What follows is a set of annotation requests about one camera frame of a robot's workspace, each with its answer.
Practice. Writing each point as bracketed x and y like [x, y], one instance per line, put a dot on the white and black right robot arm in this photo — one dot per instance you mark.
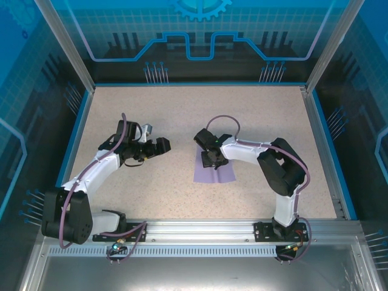
[242, 151]

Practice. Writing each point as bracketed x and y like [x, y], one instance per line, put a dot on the blue table edge strip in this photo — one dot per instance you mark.
[332, 151]
[75, 142]

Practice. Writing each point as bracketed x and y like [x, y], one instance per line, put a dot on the metal front panel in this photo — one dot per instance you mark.
[197, 272]

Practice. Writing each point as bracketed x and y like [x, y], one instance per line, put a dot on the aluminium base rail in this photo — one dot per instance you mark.
[197, 227]

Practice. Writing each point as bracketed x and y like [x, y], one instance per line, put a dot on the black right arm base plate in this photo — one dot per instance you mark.
[262, 232]

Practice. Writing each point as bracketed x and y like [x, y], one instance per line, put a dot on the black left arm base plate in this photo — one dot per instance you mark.
[136, 232]

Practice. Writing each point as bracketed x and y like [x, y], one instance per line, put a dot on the aluminium side rail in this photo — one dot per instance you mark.
[322, 151]

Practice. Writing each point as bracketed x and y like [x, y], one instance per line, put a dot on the aluminium frame post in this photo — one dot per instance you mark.
[335, 45]
[65, 45]

